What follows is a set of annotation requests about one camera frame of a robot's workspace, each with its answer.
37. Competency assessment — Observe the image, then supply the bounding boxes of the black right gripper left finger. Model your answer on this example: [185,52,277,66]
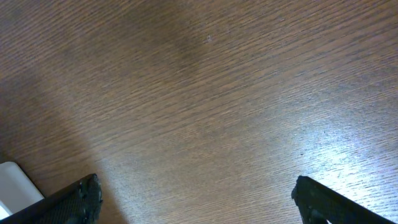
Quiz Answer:
[1,174,103,224]

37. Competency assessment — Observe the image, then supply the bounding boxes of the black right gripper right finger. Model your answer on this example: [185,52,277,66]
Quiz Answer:
[291,175,394,224]

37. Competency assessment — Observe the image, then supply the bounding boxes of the white plastic cutlery tray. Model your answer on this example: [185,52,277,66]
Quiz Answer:
[0,161,44,220]

